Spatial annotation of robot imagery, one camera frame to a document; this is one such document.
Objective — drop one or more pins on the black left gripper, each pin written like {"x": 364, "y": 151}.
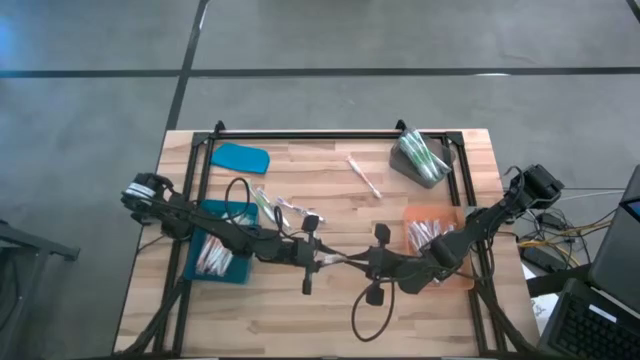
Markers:
{"x": 302, "y": 252}

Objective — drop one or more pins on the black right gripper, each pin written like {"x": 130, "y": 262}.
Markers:
{"x": 382, "y": 262}

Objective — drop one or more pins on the orange white toothbrush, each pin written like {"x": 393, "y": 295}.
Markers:
{"x": 214, "y": 259}
{"x": 364, "y": 176}
{"x": 220, "y": 260}
{"x": 235, "y": 219}
{"x": 208, "y": 260}
{"x": 202, "y": 260}
{"x": 334, "y": 259}
{"x": 226, "y": 262}

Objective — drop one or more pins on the purple white toothbrush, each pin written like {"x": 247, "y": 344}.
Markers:
{"x": 425, "y": 231}
{"x": 447, "y": 227}
{"x": 412, "y": 235}
{"x": 300, "y": 209}
{"x": 439, "y": 227}
{"x": 432, "y": 229}
{"x": 419, "y": 234}

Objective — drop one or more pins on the green white toothbrush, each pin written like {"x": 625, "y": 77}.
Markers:
{"x": 262, "y": 204}
{"x": 430, "y": 162}
{"x": 436, "y": 164}
{"x": 442, "y": 166}
{"x": 424, "y": 160}
{"x": 421, "y": 145}
{"x": 406, "y": 152}
{"x": 417, "y": 155}
{"x": 411, "y": 150}

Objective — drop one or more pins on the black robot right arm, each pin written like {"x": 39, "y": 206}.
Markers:
{"x": 450, "y": 250}

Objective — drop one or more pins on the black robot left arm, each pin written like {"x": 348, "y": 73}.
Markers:
{"x": 225, "y": 235}

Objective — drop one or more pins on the teal plastic bin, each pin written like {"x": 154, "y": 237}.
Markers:
{"x": 240, "y": 275}

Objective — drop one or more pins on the grey plastic bin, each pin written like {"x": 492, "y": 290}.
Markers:
{"x": 400, "y": 170}

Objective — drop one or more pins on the orange translucent plastic bin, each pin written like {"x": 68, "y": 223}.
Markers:
{"x": 462, "y": 215}

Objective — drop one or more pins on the blue oval lid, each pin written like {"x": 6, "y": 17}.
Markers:
{"x": 240, "y": 157}

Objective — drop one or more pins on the black power strip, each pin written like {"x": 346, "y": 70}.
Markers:
{"x": 542, "y": 257}

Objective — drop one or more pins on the white paper sheet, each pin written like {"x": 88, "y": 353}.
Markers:
{"x": 542, "y": 305}

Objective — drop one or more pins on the black desk leg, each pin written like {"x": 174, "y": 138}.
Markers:
{"x": 555, "y": 282}

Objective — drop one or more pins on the black power adapter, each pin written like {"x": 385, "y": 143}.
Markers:
{"x": 552, "y": 220}

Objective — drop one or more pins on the black laptop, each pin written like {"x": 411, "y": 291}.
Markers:
{"x": 585, "y": 335}

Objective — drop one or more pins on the grey open laptop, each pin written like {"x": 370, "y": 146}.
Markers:
{"x": 615, "y": 250}

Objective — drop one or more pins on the black floor stand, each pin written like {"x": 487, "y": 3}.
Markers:
{"x": 30, "y": 245}

